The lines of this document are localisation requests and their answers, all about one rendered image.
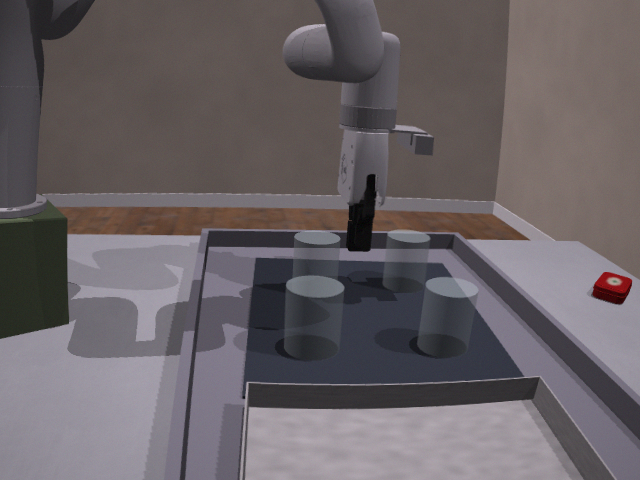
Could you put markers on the red square tin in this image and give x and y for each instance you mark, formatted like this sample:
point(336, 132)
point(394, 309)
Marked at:
point(612, 287)

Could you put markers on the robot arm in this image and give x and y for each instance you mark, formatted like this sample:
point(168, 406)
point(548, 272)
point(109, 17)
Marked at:
point(353, 54)

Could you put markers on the dark grey flat mat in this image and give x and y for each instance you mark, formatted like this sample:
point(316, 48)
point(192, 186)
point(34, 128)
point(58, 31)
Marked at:
point(378, 336)

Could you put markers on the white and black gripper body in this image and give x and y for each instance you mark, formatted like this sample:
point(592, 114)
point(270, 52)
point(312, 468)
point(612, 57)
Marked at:
point(364, 151)

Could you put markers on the clear glass cylinder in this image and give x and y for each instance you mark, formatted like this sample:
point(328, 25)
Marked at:
point(447, 317)
point(316, 253)
point(313, 317)
point(406, 261)

